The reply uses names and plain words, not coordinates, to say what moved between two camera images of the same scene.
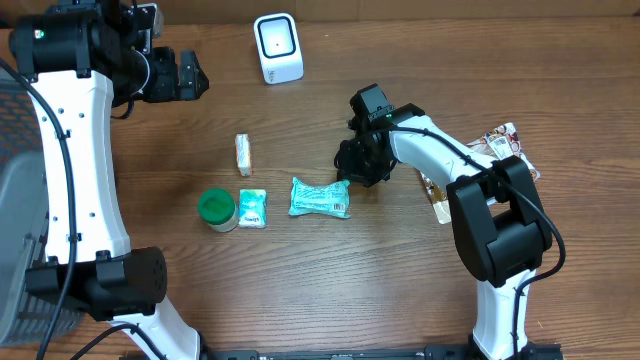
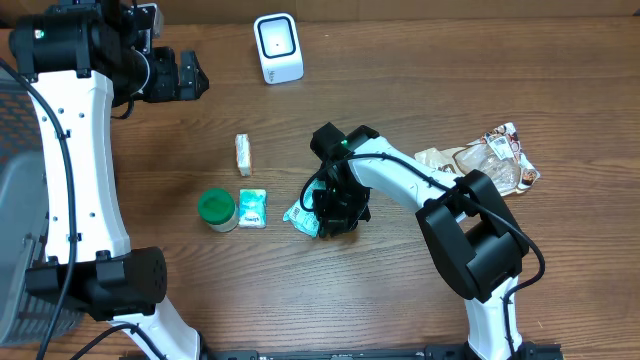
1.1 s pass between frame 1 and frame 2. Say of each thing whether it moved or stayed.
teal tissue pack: stayed
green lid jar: stayed
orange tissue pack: stayed
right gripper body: moved
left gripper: stayed
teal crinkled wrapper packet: moved
